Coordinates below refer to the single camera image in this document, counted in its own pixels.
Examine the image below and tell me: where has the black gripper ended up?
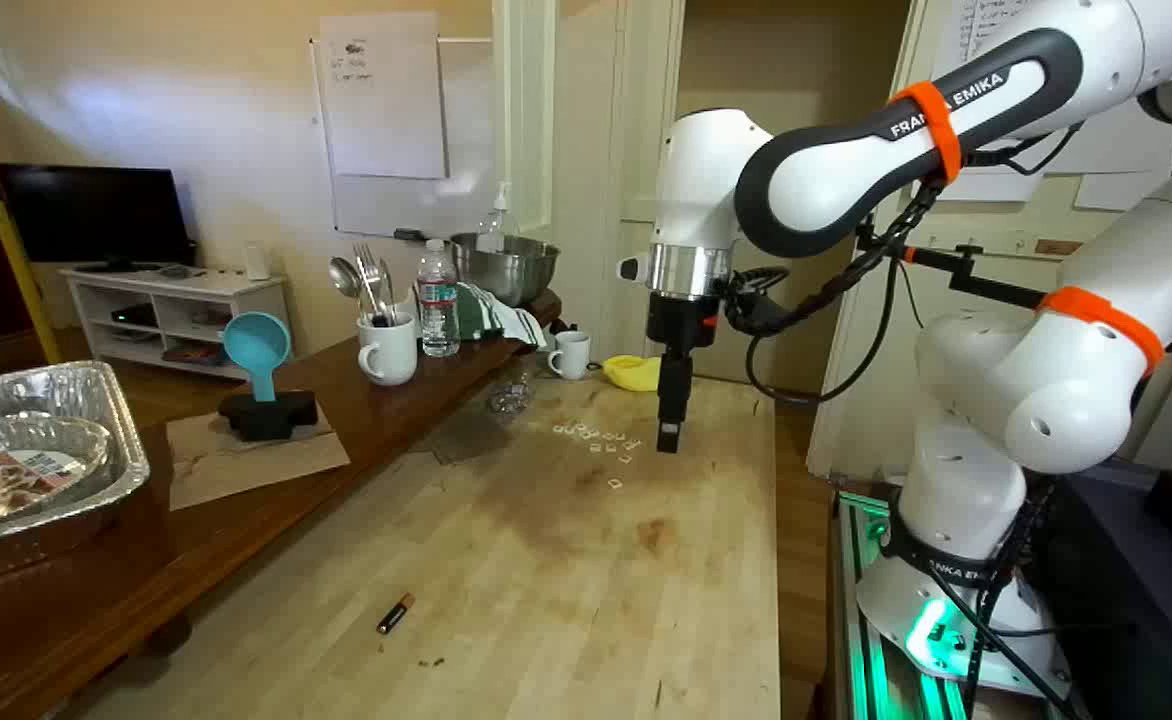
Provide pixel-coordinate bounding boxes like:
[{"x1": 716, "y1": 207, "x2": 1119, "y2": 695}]
[{"x1": 646, "y1": 293, "x2": 719, "y2": 458}]

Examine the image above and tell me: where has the yellow banana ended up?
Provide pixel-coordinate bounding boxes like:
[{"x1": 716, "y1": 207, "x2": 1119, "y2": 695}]
[{"x1": 600, "y1": 354, "x2": 663, "y2": 396}]

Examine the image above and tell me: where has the empty white mug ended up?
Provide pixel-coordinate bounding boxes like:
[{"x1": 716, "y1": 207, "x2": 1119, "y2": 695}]
[{"x1": 543, "y1": 327, "x2": 597, "y2": 386}]

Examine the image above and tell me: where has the crushed clear plastic bottle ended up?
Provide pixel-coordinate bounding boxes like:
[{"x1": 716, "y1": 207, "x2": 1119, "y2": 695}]
[{"x1": 481, "y1": 372, "x2": 539, "y2": 420}]

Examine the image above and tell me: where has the white tall cabinet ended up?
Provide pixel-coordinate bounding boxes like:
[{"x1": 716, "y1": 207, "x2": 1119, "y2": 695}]
[{"x1": 805, "y1": 171, "x2": 1172, "y2": 487}]

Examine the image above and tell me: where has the green striped white towel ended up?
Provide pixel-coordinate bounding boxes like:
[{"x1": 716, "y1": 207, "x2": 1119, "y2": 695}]
[{"x1": 457, "y1": 282, "x2": 556, "y2": 354}]

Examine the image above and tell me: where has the steel mixing bowl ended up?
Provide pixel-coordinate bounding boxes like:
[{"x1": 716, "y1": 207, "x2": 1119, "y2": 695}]
[{"x1": 443, "y1": 232, "x2": 564, "y2": 307}]

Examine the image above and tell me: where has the clear soap pump bottle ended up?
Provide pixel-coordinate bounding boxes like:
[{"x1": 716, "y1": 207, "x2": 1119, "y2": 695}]
[{"x1": 477, "y1": 183, "x2": 518, "y2": 255}]

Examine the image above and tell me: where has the white panel door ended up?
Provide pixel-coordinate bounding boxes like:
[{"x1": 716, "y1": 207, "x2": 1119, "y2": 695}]
[{"x1": 549, "y1": 0, "x2": 688, "y2": 354}]

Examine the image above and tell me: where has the clear plastic water bottle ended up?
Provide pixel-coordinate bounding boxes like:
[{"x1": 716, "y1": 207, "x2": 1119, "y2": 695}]
[{"x1": 413, "y1": 238, "x2": 463, "y2": 359}]

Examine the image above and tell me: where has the dark brown wooden counter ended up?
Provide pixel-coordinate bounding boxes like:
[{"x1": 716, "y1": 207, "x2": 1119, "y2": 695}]
[{"x1": 0, "y1": 289, "x2": 570, "y2": 720}]

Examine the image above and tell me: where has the white mug with utensils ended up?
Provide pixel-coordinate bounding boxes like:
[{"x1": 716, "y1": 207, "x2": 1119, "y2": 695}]
[{"x1": 356, "y1": 312, "x2": 424, "y2": 391}]

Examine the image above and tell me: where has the metal spoon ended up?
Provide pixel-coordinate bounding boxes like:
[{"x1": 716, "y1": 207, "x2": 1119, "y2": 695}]
[{"x1": 356, "y1": 248, "x2": 402, "y2": 322}]

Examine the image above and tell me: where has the black clamp boom rod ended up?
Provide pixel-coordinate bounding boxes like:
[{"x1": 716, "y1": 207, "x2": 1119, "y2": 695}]
[{"x1": 902, "y1": 239, "x2": 1056, "y2": 312}]

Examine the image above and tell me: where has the metal ladle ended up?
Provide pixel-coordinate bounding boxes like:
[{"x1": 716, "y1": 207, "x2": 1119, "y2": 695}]
[{"x1": 325, "y1": 253, "x2": 370, "y2": 322}]

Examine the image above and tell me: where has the black marker pen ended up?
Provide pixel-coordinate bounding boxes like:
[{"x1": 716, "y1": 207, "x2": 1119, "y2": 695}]
[{"x1": 371, "y1": 593, "x2": 416, "y2": 641}]

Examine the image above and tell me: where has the black block base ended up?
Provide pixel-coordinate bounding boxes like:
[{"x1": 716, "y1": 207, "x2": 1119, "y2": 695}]
[{"x1": 218, "y1": 387, "x2": 322, "y2": 443}]

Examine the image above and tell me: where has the white paper sheet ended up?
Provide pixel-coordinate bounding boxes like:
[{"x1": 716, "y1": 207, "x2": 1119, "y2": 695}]
[{"x1": 315, "y1": 14, "x2": 453, "y2": 183}]

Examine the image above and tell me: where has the brown cardboard sheet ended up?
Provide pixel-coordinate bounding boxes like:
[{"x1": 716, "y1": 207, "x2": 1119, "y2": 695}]
[{"x1": 159, "y1": 403, "x2": 356, "y2": 518}]

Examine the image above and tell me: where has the white board with handwriting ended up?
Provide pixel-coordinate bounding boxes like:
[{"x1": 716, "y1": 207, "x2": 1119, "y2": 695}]
[{"x1": 894, "y1": 0, "x2": 1172, "y2": 218}]

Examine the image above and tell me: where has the black controller box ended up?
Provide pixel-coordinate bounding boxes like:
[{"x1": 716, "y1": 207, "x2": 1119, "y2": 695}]
[{"x1": 1036, "y1": 458, "x2": 1172, "y2": 720}]

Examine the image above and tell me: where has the white low shelf unit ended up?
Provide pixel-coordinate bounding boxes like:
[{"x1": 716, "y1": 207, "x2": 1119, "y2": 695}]
[{"x1": 60, "y1": 265, "x2": 295, "y2": 386}]

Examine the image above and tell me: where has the aluminium foil tray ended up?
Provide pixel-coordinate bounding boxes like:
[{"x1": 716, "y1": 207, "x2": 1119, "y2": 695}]
[{"x1": 0, "y1": 356, "x2": 157, "y2": 558}]

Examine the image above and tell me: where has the black flat television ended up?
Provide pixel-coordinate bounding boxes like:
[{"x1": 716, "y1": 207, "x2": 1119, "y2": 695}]
[{"x1": 0, "y1": 160, "x2": 202, "y2": 272}]

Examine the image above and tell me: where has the yellow long level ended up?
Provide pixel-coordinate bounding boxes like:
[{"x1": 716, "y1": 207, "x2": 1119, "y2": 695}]
[{"x1": 0, "y1": 195, "x2": 65, "y2": 363}]

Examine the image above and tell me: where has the red white wrapper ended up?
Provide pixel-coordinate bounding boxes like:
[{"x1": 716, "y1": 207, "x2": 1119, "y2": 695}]
[{"x1": 0, "y1": 443, "x2": 96, "y2": 538}]

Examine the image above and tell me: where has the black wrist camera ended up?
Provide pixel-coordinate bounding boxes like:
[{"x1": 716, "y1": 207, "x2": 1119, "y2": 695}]
[{"x1": 716, "y1": 265, "x2": 801, "y2": 340}]

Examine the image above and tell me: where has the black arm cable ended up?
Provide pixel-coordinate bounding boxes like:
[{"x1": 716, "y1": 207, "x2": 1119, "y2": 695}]
[{"x1": 739, "y1": 116, "x2": 1088, "y2": 414}]

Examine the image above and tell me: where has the green lit aluminium base frame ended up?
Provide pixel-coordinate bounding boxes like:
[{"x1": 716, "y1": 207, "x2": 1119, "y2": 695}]
[{"x1": 828, "y1": 485, "x2": 1080, "y2": 720}]

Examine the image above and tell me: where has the wall whiteboard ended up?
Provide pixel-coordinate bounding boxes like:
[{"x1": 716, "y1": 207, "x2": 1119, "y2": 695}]
[{"x1": 310, "y1": 32, "x2": 507, "y2": 245}]

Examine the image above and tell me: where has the orange velcro strap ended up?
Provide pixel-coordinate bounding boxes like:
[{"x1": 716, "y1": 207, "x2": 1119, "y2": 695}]
[
  {"x1": 1036, "y1": 285, "x2": 1169, "y2": 376},
  {"x1": 894, "y1": 77, "x2": 970, "y2": 188}
]

